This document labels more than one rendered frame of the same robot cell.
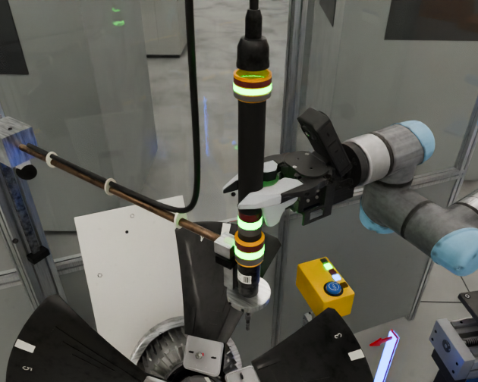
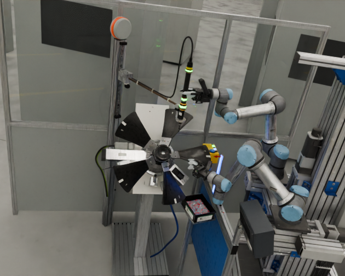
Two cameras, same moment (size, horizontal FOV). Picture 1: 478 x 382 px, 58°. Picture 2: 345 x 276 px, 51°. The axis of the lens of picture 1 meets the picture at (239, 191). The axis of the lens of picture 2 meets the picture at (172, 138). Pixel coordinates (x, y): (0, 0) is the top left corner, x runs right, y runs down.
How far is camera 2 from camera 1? 1.83 m
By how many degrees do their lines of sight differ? 9
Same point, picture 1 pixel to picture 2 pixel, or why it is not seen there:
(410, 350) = not seen: hidden behind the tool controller
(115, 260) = (144, 118)
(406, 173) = (224, 99)
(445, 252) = (225, 116)
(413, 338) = not seen: hidden behind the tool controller
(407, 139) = (224, 91)
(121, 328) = not seen: hidden behind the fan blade
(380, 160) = (216, 93)
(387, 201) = (219, 107)
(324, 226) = (222, 144)
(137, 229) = (153, 111)
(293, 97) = (216, 86)
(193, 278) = (167, 122)
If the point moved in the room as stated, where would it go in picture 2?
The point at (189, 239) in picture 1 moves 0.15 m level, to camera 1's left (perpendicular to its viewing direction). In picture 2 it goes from (168, 113) to (149, 108)
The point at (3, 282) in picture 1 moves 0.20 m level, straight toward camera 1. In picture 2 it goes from (98, 127) to (104, 139)
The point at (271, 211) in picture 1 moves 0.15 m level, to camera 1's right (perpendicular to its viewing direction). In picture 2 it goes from (188, 96) to (211, 101)
